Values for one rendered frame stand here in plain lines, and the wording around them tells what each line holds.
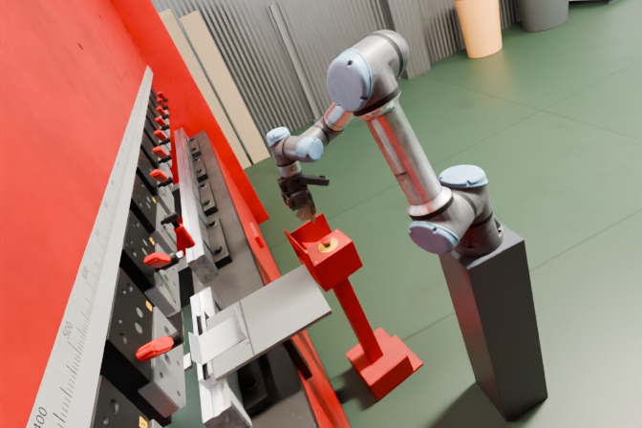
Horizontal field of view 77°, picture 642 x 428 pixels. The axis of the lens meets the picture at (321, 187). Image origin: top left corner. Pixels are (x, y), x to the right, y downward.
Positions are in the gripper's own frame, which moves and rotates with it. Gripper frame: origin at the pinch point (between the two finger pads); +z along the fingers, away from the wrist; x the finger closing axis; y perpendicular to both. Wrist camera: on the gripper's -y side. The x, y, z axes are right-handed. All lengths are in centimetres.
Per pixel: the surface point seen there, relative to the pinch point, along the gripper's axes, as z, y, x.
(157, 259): -43, 43, 58
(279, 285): -14, 25, 41
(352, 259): 12.1, -3.3, 15.1
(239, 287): -0.8, 33.6, 15.1
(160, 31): -71, 5, -166
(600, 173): 69, -172, -7
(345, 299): 32.8, 1.6, 8.0
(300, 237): 7.0, 6.1, -4.5
